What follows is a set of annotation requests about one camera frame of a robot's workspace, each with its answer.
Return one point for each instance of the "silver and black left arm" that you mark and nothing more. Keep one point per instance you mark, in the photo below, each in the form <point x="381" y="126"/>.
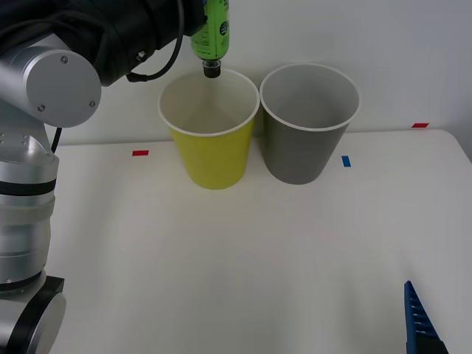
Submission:
<point x="22" y="206"/>

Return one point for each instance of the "yellow-green plastic bin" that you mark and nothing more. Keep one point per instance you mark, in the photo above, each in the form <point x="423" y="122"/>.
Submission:
<point x="214" y="162"/>

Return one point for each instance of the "grey plastic bin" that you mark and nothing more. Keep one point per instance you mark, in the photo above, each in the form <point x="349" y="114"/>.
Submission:
<point x="298" y="155"/>

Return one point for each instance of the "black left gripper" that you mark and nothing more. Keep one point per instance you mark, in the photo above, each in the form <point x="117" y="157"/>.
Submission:
<point x="191" y="16"/>

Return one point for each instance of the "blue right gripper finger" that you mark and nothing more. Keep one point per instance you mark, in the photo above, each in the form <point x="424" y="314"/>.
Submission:
<point x="418" y="324"/>

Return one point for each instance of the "green plastic bottle black cap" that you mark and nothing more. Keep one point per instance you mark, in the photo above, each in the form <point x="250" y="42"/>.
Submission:
<point x="210" y="37"/>

